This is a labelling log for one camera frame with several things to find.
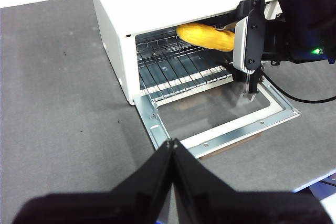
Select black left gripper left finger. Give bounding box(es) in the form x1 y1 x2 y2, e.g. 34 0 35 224
12 140 174 224

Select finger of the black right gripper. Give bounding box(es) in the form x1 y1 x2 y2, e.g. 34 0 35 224
215 0 255 30
220 58 264 95

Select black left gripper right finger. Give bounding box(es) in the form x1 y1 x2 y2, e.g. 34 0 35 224
172 138 334 224

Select glass oven door with handle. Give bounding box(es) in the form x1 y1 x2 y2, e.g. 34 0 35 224
133 80 301 161

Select pale grey camera box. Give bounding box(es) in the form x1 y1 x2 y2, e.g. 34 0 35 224
233 10 266 74

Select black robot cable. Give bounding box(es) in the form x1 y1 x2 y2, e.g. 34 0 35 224
262 73 336 103

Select metal wire oven rack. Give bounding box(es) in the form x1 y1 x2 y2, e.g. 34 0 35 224
135 28 235 102

